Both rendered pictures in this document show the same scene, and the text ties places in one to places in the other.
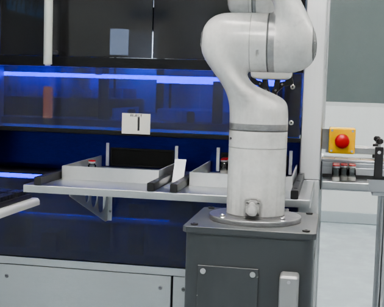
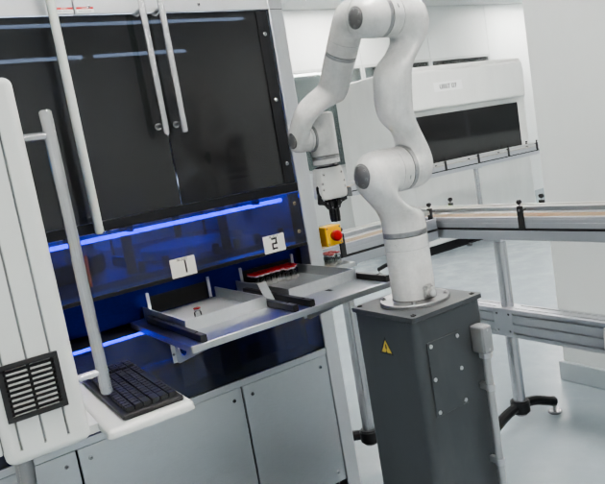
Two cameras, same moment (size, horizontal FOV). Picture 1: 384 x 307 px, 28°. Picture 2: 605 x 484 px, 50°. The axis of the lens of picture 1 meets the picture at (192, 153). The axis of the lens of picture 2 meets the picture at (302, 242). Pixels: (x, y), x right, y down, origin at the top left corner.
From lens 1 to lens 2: 1.35 m
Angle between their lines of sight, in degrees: 43
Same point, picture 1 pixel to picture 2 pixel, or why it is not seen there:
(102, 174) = (222, 315)
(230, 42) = (395, 173)
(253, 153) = (423, 251)
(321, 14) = not seen: hidden behind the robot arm
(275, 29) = (417, 157)
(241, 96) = (407, 211)
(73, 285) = (159, 435)
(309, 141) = (313, 241)
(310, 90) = (306, 203)
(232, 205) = (412, 294)
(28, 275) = (113, 446)
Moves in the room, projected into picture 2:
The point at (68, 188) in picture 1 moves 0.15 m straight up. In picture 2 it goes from (232, 334) to (222, 278)
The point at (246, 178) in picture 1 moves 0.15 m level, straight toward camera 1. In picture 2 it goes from (421, 271) to (468, 273)
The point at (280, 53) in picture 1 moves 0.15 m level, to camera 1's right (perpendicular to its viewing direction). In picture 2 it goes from (422, 175) to (453, 167)
